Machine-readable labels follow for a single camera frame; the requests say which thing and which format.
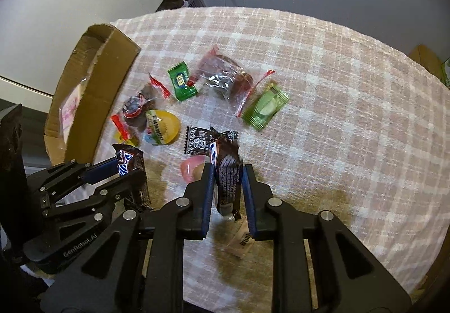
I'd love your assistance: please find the green package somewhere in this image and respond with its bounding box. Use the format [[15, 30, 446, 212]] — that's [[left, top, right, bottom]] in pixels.
[[439, 58, 450, 89]]

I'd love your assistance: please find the green pastry packet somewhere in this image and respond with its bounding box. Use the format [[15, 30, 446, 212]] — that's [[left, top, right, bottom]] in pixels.
[[241, 81, 290, 131]]

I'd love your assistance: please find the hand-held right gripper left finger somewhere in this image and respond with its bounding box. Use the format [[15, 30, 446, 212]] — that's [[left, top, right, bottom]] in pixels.
[[40, 163, 215, 313]]

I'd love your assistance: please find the pink jelly cup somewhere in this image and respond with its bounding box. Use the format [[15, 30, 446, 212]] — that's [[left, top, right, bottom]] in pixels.
[[180, 155, 208, 184]]

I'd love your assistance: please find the small green candy packet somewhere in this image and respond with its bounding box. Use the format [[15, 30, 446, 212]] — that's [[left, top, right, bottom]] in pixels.
[[167, 62, 198, 102]]

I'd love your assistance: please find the yellow candy packet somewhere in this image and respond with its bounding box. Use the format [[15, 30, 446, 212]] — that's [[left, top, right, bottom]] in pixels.
[[113, 132, 139, 145]]

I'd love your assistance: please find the large clear red-edged bag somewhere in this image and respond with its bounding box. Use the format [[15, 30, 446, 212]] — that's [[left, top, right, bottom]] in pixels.
[[186, 45, 275, 117]]

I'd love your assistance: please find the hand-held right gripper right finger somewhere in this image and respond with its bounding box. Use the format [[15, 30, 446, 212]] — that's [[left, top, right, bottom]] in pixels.
[[244, 163, 412, 313]]

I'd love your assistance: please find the plaid tablecloth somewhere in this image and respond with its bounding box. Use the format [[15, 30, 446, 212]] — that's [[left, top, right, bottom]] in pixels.
[[21, 6, 450, 307]]

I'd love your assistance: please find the small beige packet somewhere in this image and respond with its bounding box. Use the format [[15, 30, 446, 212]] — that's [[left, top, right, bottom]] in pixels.
[[225, 220, 257, 259]]

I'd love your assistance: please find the cardboard box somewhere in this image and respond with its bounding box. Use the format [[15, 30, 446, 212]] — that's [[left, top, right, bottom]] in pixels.
[[43, 23, 142, 166]]

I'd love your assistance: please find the yellow jelly cup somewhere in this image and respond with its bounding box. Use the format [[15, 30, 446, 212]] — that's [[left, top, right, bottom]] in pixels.
[[143, 109, 181, 145]]

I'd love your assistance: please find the brown chocolate bar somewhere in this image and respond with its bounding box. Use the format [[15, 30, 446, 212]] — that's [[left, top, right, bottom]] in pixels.
[[112, 143, 153, 211], [209, 125, 244, 222]]

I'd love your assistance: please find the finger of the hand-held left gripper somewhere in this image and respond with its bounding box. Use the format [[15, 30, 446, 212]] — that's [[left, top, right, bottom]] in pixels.
[[26, 156, 122, 201], [40, 170, 148, 226]]

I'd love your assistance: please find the bread packet with pink print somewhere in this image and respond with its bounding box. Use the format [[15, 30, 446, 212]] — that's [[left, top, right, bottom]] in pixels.
[[60, 77, 92, 131]]

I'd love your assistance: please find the small black chocolate packet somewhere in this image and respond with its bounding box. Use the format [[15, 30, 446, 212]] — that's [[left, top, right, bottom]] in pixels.
[[183, 125, 216, 155]]

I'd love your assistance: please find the brown cardboard carton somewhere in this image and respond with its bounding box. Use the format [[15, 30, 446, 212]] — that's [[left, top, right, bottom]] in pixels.
[[408, 45, 444, 78]]

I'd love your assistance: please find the small clear red-edged packet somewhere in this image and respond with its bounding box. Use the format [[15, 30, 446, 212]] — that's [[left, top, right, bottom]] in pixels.
[[111, 72, 172, 139]]

